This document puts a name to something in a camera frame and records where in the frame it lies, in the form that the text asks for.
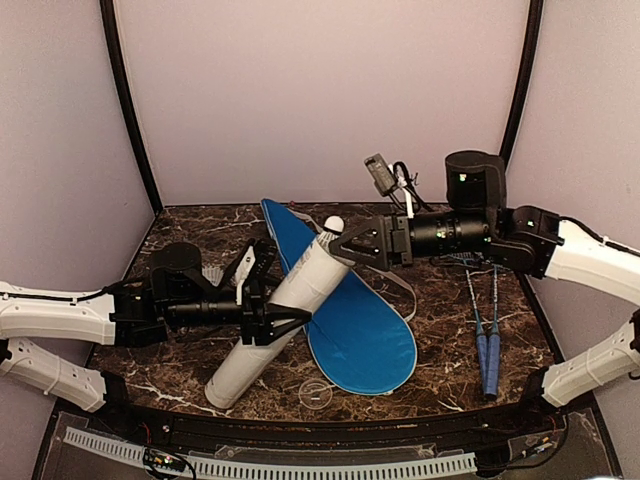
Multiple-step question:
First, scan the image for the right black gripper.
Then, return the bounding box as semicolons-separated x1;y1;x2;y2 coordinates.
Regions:
330;208;495;271

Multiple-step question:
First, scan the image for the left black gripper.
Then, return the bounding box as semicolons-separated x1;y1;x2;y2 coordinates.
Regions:
166;275;313;347

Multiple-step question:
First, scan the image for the white shuttlecock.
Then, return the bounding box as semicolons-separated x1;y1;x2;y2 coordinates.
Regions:
318;215;344;244
202;266;224;286

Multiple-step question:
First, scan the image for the blue racket bag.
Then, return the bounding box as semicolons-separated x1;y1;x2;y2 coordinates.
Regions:
261;199;417;395

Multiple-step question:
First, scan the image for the clear plastic tube lid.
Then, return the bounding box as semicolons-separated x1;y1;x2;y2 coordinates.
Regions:
298;378;333;410

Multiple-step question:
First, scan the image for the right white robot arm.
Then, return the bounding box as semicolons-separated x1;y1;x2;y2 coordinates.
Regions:
330;150;639;434

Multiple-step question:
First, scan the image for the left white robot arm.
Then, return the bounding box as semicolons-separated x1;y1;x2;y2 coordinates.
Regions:
1;239;312;436

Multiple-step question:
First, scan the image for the blue badminton racket left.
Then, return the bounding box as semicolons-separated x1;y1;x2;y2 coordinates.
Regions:
445;253;488;390

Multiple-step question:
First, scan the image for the blue badminton racket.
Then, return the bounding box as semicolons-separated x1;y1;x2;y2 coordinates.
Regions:
445;253;488;390
484;267;501;400

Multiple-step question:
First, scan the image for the blue badminton racket right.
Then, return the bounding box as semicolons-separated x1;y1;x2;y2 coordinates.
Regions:
484;267;501;400

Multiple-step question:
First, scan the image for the small circuit board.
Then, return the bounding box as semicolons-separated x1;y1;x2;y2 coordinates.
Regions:
143;448;186;472

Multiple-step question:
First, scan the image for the white slotted cable duct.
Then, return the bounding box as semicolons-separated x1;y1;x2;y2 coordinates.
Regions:
63;427;477;479

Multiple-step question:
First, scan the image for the black front table rail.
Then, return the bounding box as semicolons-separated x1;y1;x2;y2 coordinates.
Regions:
91;404;568;452

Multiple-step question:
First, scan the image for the black right corner post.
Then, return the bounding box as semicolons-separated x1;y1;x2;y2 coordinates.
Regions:
482;0;545;217

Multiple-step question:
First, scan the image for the black corner post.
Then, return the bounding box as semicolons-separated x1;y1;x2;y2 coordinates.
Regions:
482;0;545;217
99;0;164;216

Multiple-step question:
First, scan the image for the black left corner post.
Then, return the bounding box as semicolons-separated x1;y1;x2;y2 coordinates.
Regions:
99;0;164;216

